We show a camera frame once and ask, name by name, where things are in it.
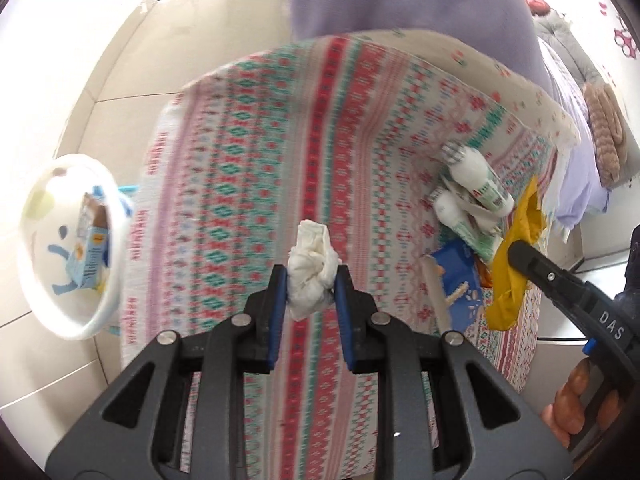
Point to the red hat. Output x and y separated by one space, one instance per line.
537 6

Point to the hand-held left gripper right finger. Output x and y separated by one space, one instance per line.
344 315

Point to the orange wrapper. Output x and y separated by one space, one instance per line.
484 274

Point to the person's right hand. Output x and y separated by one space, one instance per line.
570 410

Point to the pink knitted blanket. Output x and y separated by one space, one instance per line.
607 130

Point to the grey padded jacket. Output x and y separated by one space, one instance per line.
570 45

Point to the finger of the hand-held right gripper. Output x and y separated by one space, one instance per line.
545 275

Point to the white printed trash bin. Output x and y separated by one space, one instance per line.
45 270

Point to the white tissue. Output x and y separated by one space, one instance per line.
311 270

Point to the yellow plastic bag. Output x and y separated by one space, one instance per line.
517 230

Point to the lavender blanket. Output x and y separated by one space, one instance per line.
410 5

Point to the patterned woven tablecloth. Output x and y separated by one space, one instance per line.
280 170

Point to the blue snack packet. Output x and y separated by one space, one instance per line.
462 280

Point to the white plastic drink bottle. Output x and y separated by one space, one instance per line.
460 220
482 180

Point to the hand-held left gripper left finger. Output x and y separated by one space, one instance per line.
278 310

